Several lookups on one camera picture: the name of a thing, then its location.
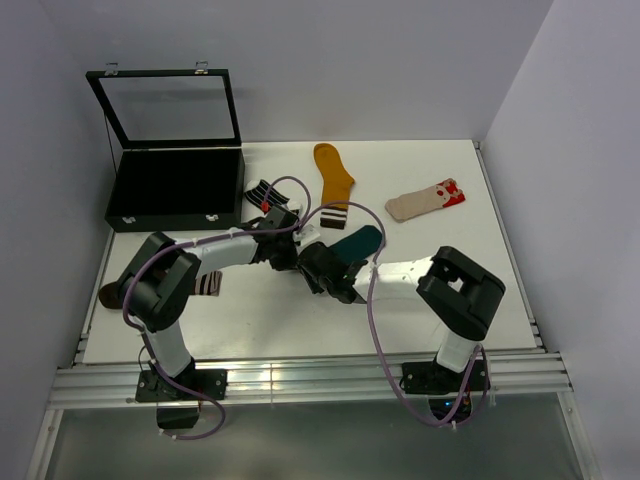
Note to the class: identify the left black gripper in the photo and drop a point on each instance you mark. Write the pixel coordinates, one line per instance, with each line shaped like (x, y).
(290, 261)

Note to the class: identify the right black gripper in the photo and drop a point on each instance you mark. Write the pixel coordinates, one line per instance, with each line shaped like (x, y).
(315, 287)

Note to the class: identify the teal sock with red heel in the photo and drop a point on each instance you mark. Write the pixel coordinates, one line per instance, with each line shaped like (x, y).
(359, 245)

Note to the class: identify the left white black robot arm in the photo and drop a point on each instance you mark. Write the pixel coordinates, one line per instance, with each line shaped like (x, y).
(157, 284)

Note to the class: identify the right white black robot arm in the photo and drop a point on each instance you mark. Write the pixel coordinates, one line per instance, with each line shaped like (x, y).
(462, 294)

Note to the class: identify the black white striped ankle sock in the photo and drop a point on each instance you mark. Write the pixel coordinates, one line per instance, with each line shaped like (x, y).
(265, 197)

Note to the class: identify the brown pink striped sock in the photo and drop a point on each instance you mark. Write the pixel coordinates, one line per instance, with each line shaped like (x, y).
(206, 285)

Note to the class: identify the mustard yellow striped sock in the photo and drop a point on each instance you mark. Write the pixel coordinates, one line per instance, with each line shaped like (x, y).
(337, 184)

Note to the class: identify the black glass-lid display box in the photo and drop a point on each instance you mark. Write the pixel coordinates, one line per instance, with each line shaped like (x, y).
(182, 166)

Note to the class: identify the beige red reindeer sock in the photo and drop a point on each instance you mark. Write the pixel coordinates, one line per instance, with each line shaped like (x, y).
(442, 195)

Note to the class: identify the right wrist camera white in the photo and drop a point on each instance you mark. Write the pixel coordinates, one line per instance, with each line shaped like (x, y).
(306, 235)

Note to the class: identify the aluminium mounting rail frame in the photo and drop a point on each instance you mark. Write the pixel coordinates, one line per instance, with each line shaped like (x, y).
(308, 394)

